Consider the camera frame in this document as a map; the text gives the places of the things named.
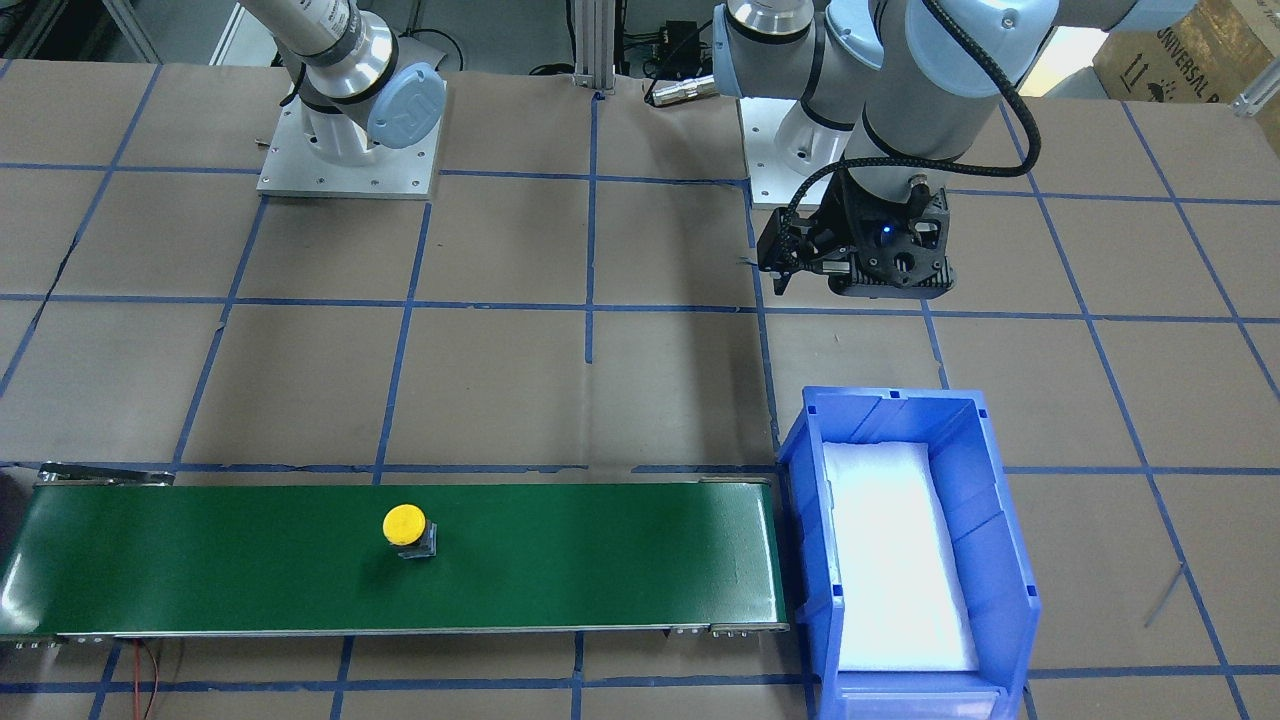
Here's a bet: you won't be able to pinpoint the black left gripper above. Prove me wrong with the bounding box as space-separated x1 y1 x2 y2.
756 170 955 299

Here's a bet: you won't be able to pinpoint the yellow mushroom push button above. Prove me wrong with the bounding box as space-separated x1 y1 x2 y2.
381 503 438 560

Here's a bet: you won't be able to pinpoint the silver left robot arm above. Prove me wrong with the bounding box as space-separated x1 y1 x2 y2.
712 1 1192 300

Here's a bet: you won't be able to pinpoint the blue plastic bin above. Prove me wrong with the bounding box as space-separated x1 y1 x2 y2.
780 387 1041 719

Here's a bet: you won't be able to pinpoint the white foam sheet bin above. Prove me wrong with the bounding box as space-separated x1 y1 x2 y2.
823 442 979 673

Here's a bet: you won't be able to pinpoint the cardboard box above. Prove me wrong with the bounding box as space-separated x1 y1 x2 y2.
1093 1 1279 102

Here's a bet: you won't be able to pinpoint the green conveyor belt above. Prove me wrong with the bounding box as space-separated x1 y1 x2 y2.
3 480 788 643

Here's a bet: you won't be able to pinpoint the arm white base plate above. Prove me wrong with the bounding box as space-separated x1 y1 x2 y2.
739 97 850 210
257 96 444 201

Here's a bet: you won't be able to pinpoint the aluminium frame post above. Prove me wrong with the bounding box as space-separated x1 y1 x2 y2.
567 1 623 96

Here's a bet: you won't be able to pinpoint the red black conveyor wires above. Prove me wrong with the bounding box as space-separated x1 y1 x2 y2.
131 638 186 720

